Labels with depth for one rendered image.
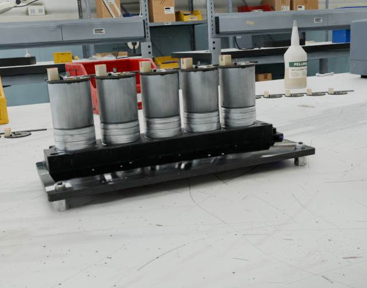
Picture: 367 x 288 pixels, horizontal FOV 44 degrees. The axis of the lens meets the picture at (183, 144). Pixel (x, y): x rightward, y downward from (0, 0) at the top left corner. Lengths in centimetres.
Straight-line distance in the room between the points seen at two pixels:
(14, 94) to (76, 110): 441
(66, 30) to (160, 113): 229
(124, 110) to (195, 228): 10
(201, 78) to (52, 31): 228
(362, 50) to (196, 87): 55
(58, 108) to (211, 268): 14
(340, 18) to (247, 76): 301
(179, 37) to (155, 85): 470
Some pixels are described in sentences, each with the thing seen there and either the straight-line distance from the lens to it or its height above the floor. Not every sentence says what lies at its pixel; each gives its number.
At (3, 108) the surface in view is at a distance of 55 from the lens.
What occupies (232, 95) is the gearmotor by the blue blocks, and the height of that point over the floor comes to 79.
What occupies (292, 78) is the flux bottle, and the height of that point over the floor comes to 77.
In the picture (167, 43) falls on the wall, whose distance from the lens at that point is 493.
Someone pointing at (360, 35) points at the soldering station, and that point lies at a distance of 82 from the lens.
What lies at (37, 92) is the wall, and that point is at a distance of 468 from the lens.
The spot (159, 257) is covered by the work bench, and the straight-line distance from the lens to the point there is 18.
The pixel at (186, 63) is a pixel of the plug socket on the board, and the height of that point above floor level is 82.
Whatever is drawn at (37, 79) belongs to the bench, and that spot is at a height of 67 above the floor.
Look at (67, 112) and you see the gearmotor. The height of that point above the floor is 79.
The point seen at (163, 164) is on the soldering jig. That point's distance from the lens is 26.
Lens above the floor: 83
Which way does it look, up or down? 13 degrees down
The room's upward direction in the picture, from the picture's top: 4 degrees counter-clockwise
